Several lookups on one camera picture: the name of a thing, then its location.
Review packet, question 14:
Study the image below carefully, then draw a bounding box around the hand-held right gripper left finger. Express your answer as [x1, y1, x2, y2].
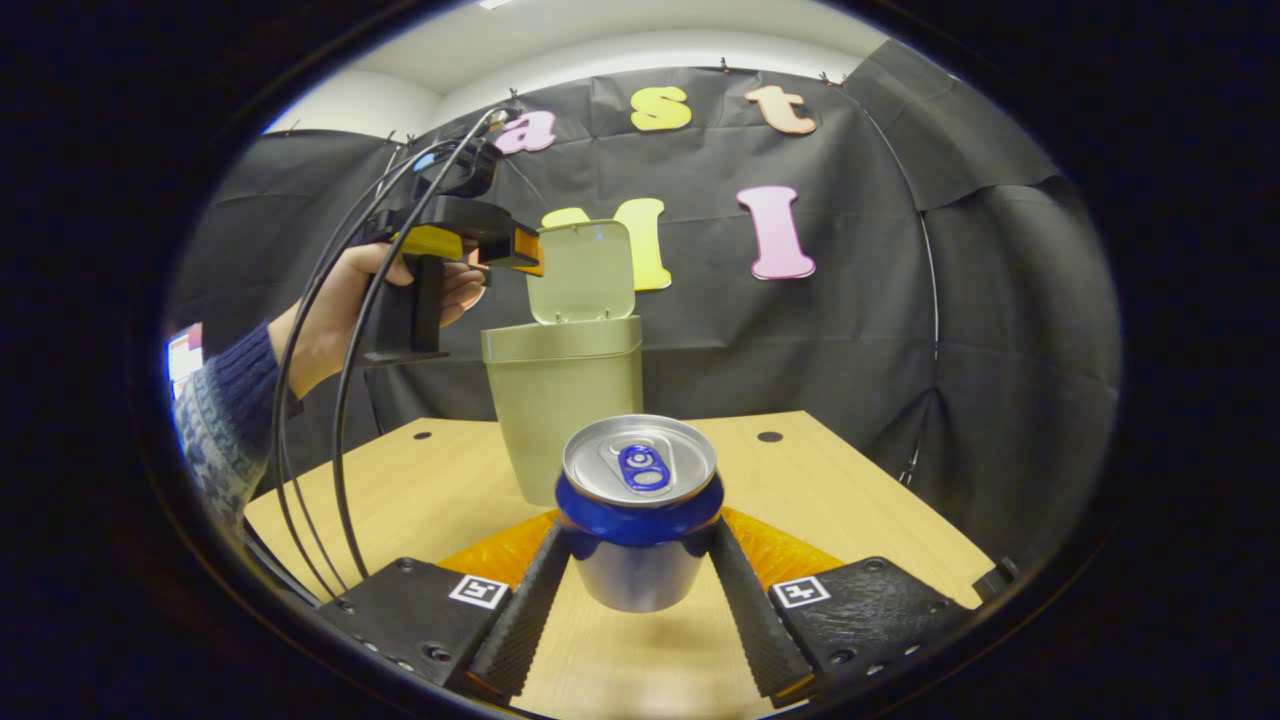
[318, 508, 573, 701]

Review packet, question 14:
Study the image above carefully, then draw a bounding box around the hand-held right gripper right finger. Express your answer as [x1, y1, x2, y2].
[708, 506, 1021, 709]

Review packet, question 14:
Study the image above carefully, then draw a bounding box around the blue pop can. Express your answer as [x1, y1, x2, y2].
[555, 414, 725, 614]

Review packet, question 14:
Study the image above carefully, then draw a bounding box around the green desktop garbage bin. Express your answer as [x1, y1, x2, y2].
[480, 219, 645, 507]

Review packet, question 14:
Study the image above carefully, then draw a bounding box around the wooden desktop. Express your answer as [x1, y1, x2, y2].
[243, 410, 996, 720]

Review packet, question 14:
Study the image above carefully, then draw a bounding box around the computer monitor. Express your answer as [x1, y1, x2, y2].
[167, 322, 205, 383]

